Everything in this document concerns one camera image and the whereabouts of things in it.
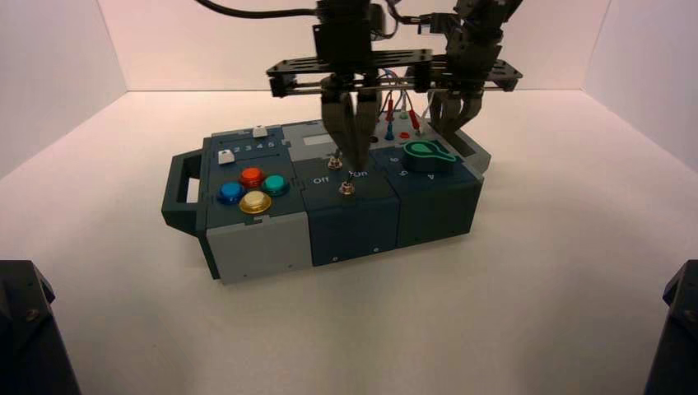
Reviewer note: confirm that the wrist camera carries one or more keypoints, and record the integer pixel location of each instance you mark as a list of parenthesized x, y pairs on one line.
[(379, 19), (439, 23)]

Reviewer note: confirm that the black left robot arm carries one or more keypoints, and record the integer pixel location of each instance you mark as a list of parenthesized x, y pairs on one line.
[(343, 11)]

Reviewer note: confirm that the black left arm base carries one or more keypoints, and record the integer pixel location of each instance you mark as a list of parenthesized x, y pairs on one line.
[(27, 338)]

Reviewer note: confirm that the blue grey control box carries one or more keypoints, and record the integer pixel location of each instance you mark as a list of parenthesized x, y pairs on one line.
[(354, 229)]

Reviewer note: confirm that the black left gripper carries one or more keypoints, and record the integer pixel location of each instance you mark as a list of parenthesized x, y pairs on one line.
[(343, 52)]

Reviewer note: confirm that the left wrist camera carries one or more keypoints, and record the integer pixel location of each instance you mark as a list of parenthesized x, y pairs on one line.
[(379, 19)]

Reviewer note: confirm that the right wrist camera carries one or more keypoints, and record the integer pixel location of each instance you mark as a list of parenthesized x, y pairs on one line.
[(439, 23)]

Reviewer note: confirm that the teal push button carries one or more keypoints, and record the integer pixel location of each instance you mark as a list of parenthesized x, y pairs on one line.
[(275, 184)]

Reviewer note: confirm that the white slider key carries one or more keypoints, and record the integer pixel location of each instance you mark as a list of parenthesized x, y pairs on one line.
[(225, 157), (259, 131)]

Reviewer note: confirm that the metal toggle switch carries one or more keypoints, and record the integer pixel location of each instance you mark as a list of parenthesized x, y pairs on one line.
[(334, 162), (347, 188)]

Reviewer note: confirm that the orange push button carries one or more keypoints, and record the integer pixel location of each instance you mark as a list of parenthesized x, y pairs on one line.
[(252, 175)]

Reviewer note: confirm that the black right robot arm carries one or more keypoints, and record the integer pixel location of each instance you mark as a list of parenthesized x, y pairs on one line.
[(491, 8)]

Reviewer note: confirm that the blue push button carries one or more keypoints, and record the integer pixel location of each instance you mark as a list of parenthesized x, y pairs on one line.
[(231, 192)]

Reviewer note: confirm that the green rotary knob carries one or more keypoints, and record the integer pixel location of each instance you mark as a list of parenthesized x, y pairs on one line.
[(428, 155)]

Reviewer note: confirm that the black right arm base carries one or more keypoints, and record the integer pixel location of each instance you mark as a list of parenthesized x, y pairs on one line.
[(676, 338)]

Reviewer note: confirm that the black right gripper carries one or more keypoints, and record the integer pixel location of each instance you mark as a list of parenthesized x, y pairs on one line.
[(471, 65)]

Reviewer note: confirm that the yellow push button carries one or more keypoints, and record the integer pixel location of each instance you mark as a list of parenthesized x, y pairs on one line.
[(254, 202)]

